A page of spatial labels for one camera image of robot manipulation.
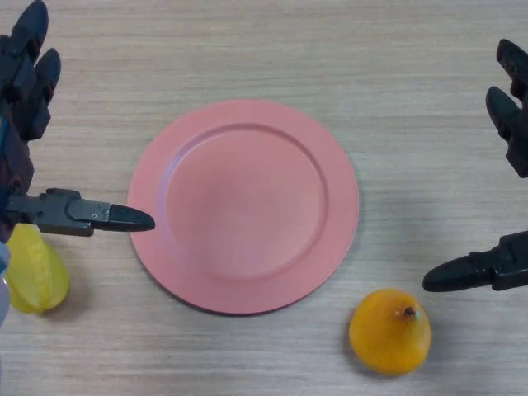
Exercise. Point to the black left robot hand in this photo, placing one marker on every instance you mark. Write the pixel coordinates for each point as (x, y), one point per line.
(20, 103)

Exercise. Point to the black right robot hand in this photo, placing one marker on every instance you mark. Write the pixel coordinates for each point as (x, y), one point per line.
(511, 260)

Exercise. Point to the yellow starfruit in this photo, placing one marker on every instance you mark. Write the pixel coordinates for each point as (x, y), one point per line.
(37, 272)

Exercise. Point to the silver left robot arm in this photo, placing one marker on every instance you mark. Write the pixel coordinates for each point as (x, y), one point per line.
(3, 288)

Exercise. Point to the pink round plate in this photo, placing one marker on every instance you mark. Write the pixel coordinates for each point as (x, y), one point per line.
(247, 206)

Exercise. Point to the orange pear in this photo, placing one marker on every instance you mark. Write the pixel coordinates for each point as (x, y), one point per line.
(387, 334)

